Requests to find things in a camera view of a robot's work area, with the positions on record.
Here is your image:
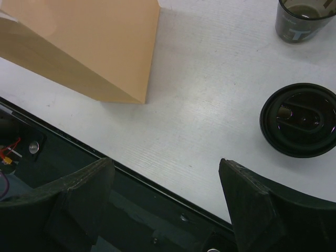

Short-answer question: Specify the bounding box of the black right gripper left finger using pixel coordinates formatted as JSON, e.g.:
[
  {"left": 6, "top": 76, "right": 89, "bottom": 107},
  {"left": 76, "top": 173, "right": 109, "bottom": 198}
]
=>
[{"left": 1, "top": 158, "right": 115, "bottom": 251}]

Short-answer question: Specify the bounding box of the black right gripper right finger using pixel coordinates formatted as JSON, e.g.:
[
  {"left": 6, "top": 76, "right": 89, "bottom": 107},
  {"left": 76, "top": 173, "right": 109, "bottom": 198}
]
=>
[{"left": 218, "top": 159, "right": 335, "bottom": 251}]

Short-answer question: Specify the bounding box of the brown paper bag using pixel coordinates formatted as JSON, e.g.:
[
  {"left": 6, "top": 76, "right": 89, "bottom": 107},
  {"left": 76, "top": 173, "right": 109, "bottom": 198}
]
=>
[{"left": 1, "top": 0, "right": 160, "bottom": 104}]

